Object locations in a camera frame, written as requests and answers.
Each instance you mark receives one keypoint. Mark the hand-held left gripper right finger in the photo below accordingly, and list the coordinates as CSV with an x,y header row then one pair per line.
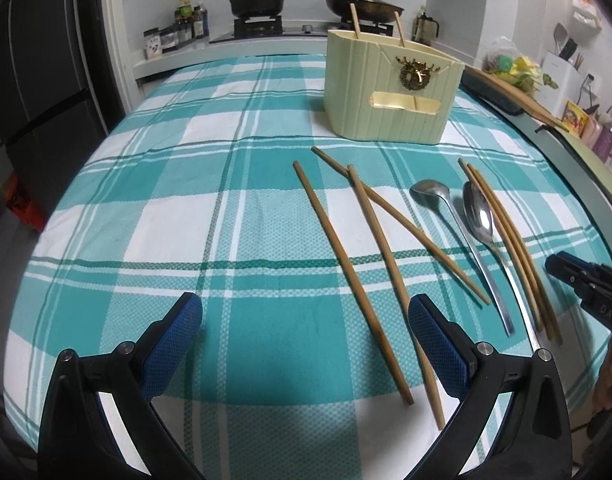
x,y
436,345

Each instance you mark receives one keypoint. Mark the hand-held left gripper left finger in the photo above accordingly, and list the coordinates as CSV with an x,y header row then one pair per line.
x,y
178,340

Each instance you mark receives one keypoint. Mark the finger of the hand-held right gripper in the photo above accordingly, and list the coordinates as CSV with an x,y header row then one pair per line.
x,y
561,266

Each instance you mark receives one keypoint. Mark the large-bowl metal spoon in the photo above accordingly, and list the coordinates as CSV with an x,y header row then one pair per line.
x,y
478,215

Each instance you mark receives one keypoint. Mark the curved wooden chopstick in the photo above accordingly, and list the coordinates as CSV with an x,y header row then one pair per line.
x,y
386,260

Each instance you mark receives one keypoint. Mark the small-bowl metal spoon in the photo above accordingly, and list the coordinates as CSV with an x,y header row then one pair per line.
x,y
428,192

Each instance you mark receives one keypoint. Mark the cream ribbed utensil holder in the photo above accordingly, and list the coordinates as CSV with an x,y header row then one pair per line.
x,y
376,90

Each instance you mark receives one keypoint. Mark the person's right hand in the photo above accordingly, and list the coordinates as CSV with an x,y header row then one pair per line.
x,y
611,380

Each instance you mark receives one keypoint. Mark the purple bottle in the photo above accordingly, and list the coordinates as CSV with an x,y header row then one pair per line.
x,y
607,142

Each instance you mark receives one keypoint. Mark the pink bottle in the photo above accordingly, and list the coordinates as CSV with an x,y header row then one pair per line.
x,y
593,132

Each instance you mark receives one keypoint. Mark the yellow printed packet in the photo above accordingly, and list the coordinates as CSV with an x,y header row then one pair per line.
x,y
575,118

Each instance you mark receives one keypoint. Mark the teal plaid tablecloth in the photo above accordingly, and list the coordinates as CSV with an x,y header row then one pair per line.
x,y
185,185

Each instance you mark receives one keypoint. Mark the wooden cutting board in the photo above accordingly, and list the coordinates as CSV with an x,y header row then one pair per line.
x,y
526,100

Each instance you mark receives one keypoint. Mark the white utensil box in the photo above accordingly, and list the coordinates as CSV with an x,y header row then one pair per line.
x,y
561,82

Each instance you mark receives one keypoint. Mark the black tray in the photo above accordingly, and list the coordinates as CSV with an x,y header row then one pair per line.
x,y
486,92

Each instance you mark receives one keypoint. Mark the red crate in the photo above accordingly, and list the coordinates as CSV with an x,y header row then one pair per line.
x,y
23,205

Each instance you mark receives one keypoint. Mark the plastic bag of colourful things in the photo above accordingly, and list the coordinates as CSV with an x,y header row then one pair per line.
x,y
511,65

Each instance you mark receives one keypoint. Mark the grey spatula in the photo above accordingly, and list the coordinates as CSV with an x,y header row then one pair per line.
x,y
559,35

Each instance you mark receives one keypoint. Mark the french press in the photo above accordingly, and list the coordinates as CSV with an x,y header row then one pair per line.
x,y
426,30

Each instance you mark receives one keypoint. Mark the dark refrigerator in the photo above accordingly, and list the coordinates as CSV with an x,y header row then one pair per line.
x,y
45,85

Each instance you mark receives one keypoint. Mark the small printed box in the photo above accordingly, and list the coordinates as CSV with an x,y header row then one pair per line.
x,y
152,44

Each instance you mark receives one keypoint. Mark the dark sauce bottle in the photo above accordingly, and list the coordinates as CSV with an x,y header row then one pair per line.
x,y
200,22

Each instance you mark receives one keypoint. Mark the green-cap condiment bottle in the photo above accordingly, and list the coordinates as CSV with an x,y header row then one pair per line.
x,y
185,7

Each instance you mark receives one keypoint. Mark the dark frying pan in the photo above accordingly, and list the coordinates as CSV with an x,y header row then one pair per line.
x,y
346,9

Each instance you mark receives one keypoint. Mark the black pot with orange lid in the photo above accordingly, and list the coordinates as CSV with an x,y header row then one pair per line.
x,y
256,2

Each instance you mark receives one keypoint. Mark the wall outlet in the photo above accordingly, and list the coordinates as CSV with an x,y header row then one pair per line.
x,y
589,82

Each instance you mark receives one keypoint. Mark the white wall shelf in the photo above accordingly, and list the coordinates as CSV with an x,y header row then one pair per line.
x,y
586,7

